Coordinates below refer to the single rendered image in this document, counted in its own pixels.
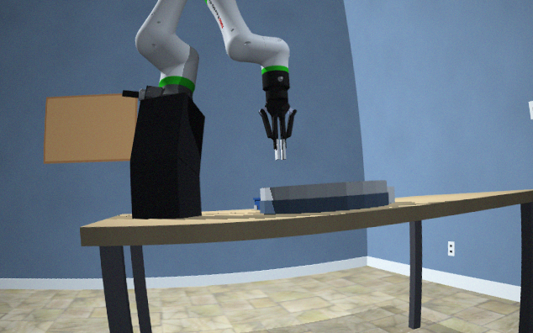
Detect blue open tray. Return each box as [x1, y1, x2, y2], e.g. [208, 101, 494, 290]
[253, 198, 261, 210]

